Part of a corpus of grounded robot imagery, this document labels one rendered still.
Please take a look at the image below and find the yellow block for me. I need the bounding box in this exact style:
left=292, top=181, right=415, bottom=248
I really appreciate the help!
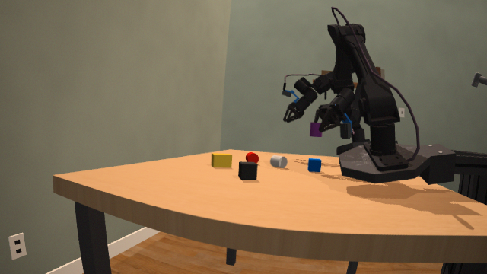
left=211, top=153, right=232, bottom=167

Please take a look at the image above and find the blue cube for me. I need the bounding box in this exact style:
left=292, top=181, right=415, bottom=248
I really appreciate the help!
left=308, top=158, right=321, bottom=172

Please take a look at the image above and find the purple cylinder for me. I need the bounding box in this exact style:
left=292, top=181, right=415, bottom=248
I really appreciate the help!
left=310, top=123, right=322, bottom=137

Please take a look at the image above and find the red cylinder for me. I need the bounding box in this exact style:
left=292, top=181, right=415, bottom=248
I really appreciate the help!
left=246, top=152, right=259, bottom=163

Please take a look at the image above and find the white cylinder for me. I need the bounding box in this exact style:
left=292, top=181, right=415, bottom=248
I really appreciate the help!
left=270, top=155, right=288, bottom=168

